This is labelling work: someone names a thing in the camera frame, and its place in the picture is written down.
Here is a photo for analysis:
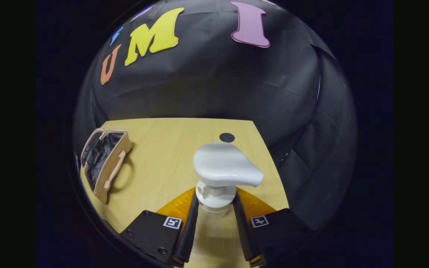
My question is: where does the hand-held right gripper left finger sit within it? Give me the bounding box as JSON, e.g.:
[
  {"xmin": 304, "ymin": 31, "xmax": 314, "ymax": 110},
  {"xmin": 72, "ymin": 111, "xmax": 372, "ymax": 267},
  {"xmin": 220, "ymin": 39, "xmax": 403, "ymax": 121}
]
[{"xmin": 119, "ymin": 187, "xmax": 200, "ymax": 268}]

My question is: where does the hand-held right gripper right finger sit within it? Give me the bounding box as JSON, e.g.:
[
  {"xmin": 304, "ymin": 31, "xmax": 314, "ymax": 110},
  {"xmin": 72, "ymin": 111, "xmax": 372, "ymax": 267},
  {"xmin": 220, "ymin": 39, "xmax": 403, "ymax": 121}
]
[{"xmin": 232, "ymin": 187, "xmax": 315, "ymax": 268}]

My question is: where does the white pump bottle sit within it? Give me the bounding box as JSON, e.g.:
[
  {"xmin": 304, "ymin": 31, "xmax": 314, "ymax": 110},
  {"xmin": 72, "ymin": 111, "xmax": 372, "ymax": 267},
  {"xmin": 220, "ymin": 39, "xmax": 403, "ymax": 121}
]
[{"xmin": 193, "ymin": 141, "xmax": 264, "ymax": 220}]

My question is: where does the beige pink suitcase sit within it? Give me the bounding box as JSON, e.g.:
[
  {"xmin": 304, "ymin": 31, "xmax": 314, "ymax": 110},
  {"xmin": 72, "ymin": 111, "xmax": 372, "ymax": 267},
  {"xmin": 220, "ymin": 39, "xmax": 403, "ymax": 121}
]
[{"xmin": 80, "ymin": 128, "xmax": 133, "ymax": 204}]

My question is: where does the black backdrop cloth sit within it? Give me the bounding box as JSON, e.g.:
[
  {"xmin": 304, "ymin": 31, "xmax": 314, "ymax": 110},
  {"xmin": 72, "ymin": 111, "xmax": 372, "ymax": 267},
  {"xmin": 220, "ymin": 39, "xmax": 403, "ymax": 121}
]
[{"xmin": 72, "ymin": 0, "xmax": 358, "ymax": 231}]

